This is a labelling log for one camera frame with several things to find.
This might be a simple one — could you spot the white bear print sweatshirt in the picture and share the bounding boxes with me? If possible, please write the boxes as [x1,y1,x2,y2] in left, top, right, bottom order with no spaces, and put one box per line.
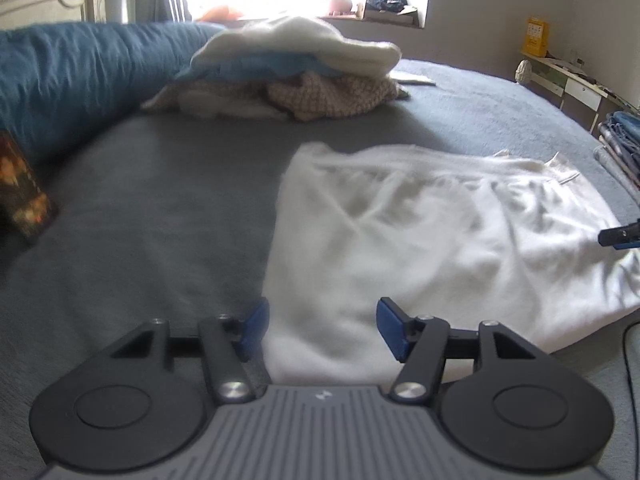
[262,143,639,387]

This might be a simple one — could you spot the dark clothes on windowsill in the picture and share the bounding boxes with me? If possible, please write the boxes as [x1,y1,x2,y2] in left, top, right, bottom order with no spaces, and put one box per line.
[362,0,420,27]

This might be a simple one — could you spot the stack of folded jeans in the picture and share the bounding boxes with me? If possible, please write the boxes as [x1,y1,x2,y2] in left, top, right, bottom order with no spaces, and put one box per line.
[598,110,639,188]

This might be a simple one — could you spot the grey bed sheet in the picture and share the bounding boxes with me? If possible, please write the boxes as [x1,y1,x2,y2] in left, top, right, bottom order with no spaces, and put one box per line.
[1,60,639,479]

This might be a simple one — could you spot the white and green desk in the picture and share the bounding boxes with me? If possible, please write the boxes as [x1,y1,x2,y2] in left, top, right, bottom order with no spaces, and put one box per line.
[521,52,639,136]

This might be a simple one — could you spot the white yarn ball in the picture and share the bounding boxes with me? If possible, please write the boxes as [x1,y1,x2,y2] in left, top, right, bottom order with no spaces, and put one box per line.
[514,58,533,86]

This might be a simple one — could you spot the yellow box on desk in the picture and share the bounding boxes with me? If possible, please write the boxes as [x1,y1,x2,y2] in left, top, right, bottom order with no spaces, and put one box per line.
[523,16,550,58]

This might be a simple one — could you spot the white cloth strip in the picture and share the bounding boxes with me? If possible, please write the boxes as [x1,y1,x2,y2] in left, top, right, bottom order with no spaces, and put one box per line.
[388,70,436,86]

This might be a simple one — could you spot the smartphone with lit screen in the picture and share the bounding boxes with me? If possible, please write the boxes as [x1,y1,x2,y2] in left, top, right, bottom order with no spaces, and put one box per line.
[1,130,58,240]

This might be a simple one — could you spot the light blue garment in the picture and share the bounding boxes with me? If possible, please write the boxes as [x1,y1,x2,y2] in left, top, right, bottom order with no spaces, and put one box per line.
[175,52,343,82]

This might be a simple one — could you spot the cream fleece garment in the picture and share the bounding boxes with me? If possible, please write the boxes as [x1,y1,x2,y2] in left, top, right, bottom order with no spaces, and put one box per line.
[191,16,401,78]

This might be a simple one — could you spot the blue duvet roll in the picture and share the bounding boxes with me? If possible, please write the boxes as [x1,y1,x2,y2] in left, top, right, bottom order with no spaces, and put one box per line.
[1,22,222,165]

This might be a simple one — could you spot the orange object on windowsill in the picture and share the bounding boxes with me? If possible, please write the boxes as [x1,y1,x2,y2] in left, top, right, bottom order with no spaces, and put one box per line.
[198,6,243,23]

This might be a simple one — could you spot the pink pot on windowsill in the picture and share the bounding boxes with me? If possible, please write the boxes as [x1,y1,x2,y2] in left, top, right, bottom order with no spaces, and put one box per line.
[328,0,356,16]

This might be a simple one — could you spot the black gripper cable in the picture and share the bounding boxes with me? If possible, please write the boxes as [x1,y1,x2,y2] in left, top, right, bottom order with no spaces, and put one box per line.
[620,318,640,411]

